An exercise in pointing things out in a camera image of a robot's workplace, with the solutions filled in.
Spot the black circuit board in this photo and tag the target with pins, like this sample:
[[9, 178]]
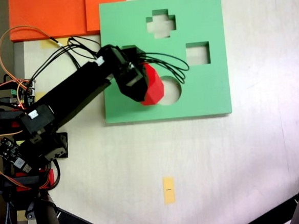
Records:
[[10, 152]]

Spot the red octagonal pillar block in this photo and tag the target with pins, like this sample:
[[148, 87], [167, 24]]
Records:
[[154, 88]]

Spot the red base bracket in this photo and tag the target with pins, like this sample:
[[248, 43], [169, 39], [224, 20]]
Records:
[[46, 179]]

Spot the green shape sorter board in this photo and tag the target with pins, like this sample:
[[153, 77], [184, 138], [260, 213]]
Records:
[[204, 92]]

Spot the yellow tape tag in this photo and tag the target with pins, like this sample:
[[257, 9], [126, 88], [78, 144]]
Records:
[[169, 190]]

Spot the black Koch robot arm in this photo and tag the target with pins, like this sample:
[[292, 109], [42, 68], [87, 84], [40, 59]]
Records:
[[73, 93]]

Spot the black slanted tripod leg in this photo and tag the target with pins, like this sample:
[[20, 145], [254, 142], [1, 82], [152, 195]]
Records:
[[44, 222]]

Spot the yellow tape strip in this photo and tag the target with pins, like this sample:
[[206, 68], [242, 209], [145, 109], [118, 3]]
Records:
[[47, 44]]

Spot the orange flat block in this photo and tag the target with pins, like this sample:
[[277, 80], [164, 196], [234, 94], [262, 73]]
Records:
[[50, 16]]

